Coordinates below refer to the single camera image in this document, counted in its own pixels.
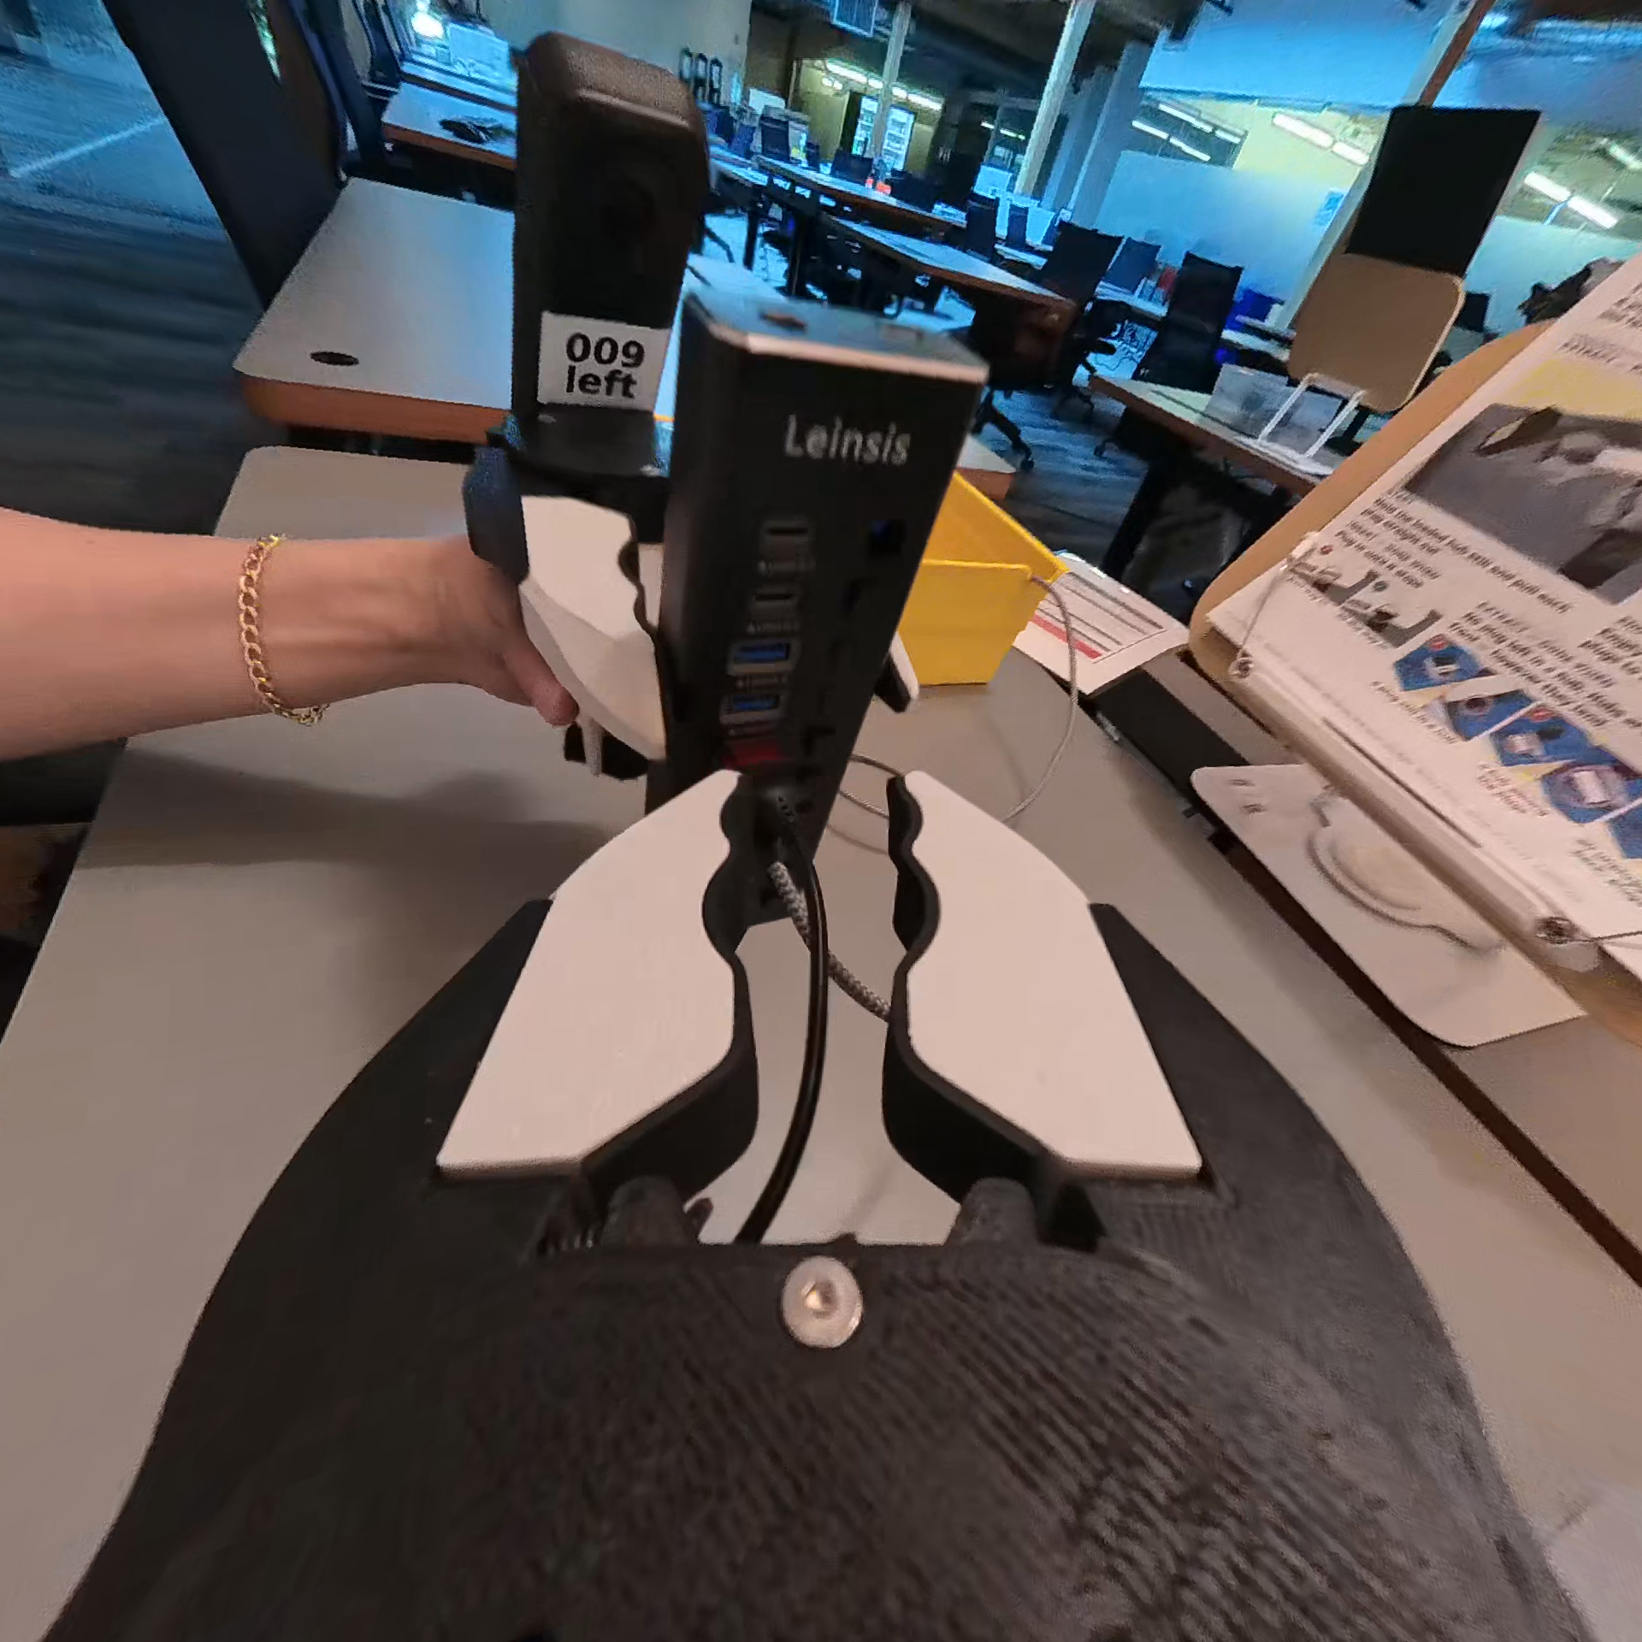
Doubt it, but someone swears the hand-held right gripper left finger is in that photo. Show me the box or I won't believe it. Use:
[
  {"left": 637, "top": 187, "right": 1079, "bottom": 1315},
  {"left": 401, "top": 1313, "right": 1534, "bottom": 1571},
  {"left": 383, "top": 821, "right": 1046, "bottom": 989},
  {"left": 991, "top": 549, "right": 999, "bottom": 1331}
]
[{"left": 438, "top": 770, "right": 760, "bottom": 1182}]

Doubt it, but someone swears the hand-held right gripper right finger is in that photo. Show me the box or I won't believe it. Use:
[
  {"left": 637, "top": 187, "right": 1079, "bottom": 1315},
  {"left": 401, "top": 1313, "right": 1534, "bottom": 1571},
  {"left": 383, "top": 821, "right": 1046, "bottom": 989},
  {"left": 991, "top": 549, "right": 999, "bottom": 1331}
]
[{"left": 881, "top": 770, "right": 1204, "bottom": 1182}]

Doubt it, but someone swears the yellow plastic bin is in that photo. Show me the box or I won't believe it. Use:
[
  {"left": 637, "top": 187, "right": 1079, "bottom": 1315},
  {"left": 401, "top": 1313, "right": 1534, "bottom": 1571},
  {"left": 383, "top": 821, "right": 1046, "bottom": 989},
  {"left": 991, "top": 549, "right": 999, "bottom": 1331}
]
[{"left": 899, "top": 471, "right": 1069, "bottom": 690}]

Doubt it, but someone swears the black usb hub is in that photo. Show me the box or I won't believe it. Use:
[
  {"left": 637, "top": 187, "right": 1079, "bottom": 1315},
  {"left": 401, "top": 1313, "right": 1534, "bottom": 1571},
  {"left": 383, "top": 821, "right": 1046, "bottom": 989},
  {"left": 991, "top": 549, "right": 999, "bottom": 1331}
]
[{"left": 653, "top": 287, "right": 993, "bottom": 829}]

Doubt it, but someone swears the red black usb cable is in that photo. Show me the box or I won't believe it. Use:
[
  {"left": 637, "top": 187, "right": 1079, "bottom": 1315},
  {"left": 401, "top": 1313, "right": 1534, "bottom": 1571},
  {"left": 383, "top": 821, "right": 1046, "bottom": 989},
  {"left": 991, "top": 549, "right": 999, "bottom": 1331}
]
[{"left": 727, "top": 731, "right": 838, "bottom": 1245}]

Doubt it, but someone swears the person's left forearm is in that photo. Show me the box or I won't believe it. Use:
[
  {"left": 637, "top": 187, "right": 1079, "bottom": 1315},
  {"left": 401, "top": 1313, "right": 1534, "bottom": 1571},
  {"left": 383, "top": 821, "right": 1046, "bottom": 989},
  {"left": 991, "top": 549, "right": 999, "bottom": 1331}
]
[{"left": 0, "top": 500, "right": 451, "bottom": 764}]

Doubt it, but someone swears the person's left hand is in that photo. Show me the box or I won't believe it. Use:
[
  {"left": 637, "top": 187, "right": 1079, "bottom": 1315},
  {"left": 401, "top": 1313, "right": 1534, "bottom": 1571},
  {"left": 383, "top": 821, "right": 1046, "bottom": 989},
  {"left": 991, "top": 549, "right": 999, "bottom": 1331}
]
[{"left": 410, "top": 526, "right": 582, "bottom": 733}]

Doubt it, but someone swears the printed paper sheet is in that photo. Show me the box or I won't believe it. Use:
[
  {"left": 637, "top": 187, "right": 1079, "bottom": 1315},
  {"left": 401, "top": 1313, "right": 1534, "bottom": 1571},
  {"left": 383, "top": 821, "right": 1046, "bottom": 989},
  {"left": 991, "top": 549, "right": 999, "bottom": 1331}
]
[{"left": 1022, "top": 553, "right": 1190, "bottom": 700}]

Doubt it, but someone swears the black mesh office chair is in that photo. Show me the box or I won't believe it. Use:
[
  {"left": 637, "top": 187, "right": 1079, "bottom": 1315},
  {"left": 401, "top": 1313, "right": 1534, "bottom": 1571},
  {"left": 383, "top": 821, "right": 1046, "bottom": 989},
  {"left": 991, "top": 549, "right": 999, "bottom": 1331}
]
[
  {"left": 1026, "top": 225, "right": 1130, "bottom": 336},
  {"left": 1130, "top": 252, "right": 1249, "bottom": 391}
]

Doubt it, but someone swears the illustrated instruction board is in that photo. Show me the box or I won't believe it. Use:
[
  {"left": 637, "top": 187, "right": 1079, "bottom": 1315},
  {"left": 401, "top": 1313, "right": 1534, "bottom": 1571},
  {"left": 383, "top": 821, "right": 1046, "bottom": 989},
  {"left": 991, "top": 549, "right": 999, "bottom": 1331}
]
[{"left": 1188, "top": 258, "right": 1642, "bottom": 981}]

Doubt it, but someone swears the grey braided cable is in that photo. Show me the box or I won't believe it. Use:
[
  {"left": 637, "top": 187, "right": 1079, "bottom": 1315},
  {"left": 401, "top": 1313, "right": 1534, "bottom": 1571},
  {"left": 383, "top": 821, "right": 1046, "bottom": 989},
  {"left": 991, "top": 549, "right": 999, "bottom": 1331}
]
[{"left": 766, "top": 860, "right": 895, "bottom": 1028}]

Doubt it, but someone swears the gold chain bracelet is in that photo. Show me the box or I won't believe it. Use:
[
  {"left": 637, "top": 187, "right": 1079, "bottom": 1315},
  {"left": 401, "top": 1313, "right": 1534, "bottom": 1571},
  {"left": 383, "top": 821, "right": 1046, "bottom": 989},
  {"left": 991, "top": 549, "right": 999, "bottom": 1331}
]
[{"left": 238, "top": 531, "right": 330, "bottom": 731}]

